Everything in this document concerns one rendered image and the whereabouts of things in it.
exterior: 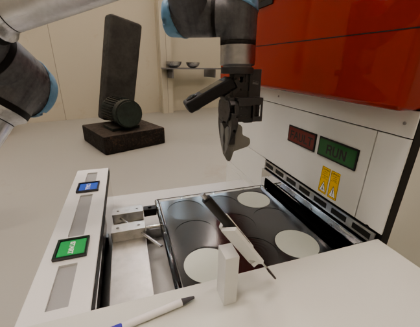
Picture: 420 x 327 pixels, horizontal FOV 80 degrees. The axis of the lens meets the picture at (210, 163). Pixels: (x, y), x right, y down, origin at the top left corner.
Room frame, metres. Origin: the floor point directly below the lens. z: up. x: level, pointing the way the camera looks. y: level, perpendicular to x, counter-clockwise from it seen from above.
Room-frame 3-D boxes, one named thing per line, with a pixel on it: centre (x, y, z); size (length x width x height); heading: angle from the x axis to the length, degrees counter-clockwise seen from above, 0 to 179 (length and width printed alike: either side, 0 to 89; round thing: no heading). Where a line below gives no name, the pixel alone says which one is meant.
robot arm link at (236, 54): (0.59, -0.05, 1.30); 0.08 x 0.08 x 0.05
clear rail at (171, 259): (0.49, 0.10, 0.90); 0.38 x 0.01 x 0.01; 18
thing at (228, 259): (0.28, -0.04, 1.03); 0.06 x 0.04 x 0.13; 108
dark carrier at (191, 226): (0.55, -0.07, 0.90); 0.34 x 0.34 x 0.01; 18
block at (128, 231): (0.52, 0.20, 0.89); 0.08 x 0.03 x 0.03; 108
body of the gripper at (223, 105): (0.59, -0.06, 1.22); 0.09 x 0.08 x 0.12; 107
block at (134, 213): (0.60, 0.23, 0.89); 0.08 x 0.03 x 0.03; 108
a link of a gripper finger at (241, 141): (0.57, -0.07, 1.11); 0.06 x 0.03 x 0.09; 107
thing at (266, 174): (0.63, -0.26, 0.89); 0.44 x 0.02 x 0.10; 18
